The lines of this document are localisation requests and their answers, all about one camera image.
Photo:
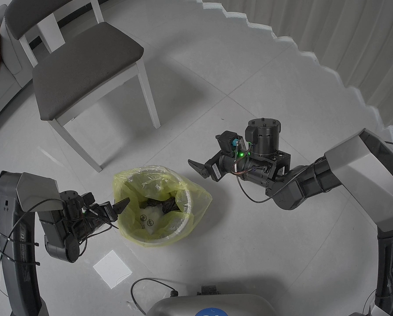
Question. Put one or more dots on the yellow plastic bag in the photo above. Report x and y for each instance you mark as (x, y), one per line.
(199, 199)

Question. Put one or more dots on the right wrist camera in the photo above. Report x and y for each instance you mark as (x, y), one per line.
(227, 140)

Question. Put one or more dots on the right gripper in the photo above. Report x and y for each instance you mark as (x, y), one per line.
(231, 166)

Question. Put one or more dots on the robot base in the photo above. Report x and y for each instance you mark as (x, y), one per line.
(216, 304)

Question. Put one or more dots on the white curtain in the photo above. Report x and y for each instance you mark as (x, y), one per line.
(331, 21)

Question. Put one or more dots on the white trash bin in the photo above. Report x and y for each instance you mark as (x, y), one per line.
(180, 229)

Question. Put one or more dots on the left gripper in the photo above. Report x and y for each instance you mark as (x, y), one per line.
(107, 212)

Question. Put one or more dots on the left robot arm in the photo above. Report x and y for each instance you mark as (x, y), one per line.
(35, 189)

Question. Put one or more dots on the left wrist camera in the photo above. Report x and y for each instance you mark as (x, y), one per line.
(88, 198)

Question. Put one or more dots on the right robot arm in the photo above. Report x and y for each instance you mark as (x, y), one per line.
(348, 160)

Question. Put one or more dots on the crumpled black plastic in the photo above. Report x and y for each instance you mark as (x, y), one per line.
(167, 205)

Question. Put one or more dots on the white chair with grey seat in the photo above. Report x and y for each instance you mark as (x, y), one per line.
(87, 67)

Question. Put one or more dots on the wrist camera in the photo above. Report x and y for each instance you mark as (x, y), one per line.
(227, 140)
(88, 198)

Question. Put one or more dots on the pale grey sofa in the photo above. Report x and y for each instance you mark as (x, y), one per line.
(8, 77)

